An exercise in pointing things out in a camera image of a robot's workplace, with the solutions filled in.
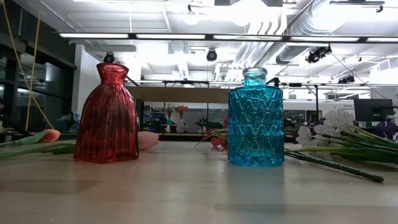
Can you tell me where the red ribbed glass vase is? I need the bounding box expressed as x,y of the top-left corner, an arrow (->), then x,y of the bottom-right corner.
73,62 -> 140,164

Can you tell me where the red artificial flower bunch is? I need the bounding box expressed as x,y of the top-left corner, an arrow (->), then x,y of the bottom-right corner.
195,116 -> 229,150

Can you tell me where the pink artificial tulip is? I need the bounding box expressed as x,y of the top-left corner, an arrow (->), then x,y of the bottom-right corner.
0,131 -> 160,160

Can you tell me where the black computer monitor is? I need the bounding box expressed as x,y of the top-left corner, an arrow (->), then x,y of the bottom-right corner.
353,98 -> 395,123

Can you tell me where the green stem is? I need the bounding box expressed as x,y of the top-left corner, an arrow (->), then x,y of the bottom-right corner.
284,149 -> 385,184

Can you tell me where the yellow cable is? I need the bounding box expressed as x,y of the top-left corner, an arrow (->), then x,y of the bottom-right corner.
1,0 -> 55,130
25,14 -> 41,131

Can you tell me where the person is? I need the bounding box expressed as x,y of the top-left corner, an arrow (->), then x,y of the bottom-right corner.
57,111 -> 80,133

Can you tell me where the orange artificial tulip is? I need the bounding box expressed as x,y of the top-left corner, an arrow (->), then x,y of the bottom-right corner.
0,128 -> 62,147

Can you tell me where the white artificial flower bunch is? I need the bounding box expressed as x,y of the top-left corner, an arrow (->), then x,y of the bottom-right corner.
294,108 -> 398,166

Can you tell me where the wooden shelf with black frame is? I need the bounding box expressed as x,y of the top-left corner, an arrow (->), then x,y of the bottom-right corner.
124,76 -> 229,139

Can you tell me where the blue patterned glass vase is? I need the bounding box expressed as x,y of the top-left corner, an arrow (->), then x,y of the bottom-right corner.
227,67 -> 285,167

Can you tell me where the background vase with red flowers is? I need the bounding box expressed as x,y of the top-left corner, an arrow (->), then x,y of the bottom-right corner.
175,105 -> 189,134

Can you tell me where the background vase with purple flowers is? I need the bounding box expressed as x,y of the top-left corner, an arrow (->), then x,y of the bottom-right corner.
164,103 -> 175,134

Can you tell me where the silver ventilation duct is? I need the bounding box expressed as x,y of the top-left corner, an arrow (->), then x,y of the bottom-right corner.
275,0 -> 346,65

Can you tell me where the long ceiling light rail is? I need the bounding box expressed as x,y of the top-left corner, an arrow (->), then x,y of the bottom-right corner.
58,32 -> 398,44

